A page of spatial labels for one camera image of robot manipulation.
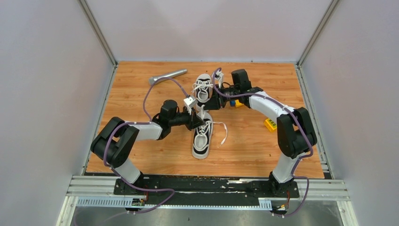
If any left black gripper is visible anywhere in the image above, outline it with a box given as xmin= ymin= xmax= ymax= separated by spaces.
xmin=168 ymin=105 xmax=205 ymax=131

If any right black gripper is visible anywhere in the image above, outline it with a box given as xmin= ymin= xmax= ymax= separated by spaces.
xmin=204 ymin=84 xmax=240 ymax=110

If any black white sneaker with laces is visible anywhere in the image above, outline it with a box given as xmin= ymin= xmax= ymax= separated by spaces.
xmin=192 ymin=73 xmax=213 ymax=111

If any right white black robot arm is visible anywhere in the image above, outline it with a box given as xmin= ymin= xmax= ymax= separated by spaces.
xmin=206 ymin=68 xmax=317 ymax=197

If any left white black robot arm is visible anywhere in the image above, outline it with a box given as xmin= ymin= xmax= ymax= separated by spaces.
xmin=90 ymin=100 xmax=205 ymax=194

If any yellow green building block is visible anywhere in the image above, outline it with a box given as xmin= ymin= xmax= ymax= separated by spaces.
xmin=263 ymin=118 xmax=277 ymax=132

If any grey metal cylinder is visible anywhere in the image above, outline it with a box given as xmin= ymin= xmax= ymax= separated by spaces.
xmin=148 ymin=69 xmax=188 ymax=85

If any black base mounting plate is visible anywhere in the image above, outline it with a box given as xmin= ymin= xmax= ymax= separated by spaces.
xmin=113 ymin=175 xmax=300 ymax=207

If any yellow toy handle piece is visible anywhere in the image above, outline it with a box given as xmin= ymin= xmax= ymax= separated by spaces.
xmin=234 ymin=100 xmax=244 ymax=107

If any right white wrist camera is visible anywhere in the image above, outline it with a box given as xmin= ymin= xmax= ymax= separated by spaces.
xmin=215 ymin=70 xmax=224 ymax=88

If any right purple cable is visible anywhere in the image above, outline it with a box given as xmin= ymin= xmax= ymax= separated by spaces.
xmin=211 ymin=67 xmax=314 ymax=218

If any aluminium frame rail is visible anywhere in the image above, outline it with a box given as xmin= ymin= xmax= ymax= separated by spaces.
xmin=57 ymin=173 xmax=358 ymax=226

